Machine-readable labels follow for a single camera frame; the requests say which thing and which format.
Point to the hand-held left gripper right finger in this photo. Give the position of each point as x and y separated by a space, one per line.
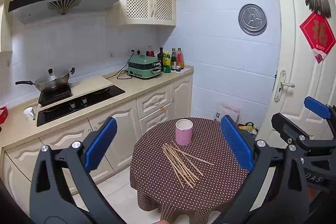
236 142

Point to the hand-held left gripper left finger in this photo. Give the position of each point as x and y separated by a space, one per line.
101 142

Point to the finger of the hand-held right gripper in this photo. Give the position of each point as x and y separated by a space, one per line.
286 127
317 108

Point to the pink cup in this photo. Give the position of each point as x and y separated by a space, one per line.
183 134

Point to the group of wooden chopsticks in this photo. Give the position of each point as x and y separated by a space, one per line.
181 163

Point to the yellow packet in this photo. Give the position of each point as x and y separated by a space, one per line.
249 125

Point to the white rice bag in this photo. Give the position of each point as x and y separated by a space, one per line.
227 113

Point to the stove knob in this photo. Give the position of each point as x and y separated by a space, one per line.
84 100
72 105

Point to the black glass gas stove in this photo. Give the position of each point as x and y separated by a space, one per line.
105 95

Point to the cream cabinet drawer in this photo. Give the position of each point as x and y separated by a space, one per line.
153 121
153 102

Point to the beige cutting board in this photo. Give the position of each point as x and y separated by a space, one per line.
89 85

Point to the brown polka-dot tablecloth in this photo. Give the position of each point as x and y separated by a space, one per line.
157 161

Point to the black portable induction cooker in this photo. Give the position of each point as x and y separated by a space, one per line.
55 98

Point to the white door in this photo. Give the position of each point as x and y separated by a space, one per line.
296 43

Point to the cream base kitchen cabinet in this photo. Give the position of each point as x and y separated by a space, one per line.
181 98

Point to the red diamond paper decoration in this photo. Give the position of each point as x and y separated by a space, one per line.
317 32

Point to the steel wok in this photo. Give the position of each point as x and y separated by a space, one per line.
52 83

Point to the white mug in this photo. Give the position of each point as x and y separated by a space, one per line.
29 113

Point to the beige kitchen countertop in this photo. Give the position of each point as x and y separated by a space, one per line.
21 129

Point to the glass wok lid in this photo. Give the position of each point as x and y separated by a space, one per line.
51 77

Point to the green electric grill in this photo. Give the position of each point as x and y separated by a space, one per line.
143 66

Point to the white paper sheet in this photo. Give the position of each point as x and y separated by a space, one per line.
186 70

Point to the red label sauce bottle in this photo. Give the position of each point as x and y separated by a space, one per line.
179 58

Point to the red container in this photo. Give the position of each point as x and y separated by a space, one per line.
3 115

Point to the yellow-green bottle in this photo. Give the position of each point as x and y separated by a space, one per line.
166 64

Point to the dark soy sauce bottle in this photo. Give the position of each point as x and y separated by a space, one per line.
173 60

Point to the dark green oil bottle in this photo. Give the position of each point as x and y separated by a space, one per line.
160 56

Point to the cream lattice door cabinet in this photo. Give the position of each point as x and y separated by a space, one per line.
136 3

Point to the round metal wall plate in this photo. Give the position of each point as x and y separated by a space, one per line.
252 19

